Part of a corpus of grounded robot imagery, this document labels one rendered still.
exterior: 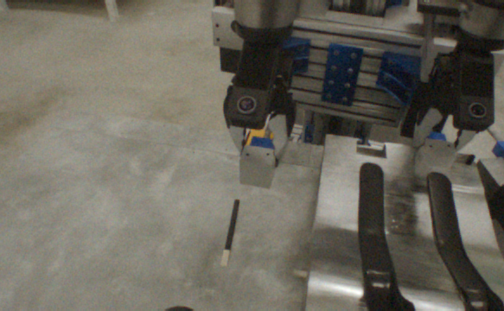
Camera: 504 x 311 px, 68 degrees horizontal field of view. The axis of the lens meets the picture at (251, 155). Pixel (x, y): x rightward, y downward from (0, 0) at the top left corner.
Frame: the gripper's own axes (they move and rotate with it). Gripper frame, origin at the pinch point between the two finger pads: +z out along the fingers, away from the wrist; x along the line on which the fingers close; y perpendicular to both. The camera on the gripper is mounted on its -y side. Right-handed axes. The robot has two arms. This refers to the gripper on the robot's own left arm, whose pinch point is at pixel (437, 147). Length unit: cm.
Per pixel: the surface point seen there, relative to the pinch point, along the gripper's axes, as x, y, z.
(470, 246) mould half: -3.1, -17.9, 2.8
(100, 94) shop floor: 161, 121, 91
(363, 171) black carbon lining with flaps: 12.0, -6.3, 2.4
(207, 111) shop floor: 88, 120, 91
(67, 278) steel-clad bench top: 55, -32, 11
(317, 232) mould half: 18.4, -21.2, 1.8
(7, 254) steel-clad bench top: 68, -30, 11
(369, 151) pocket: 10.6, 1.4, 4.4
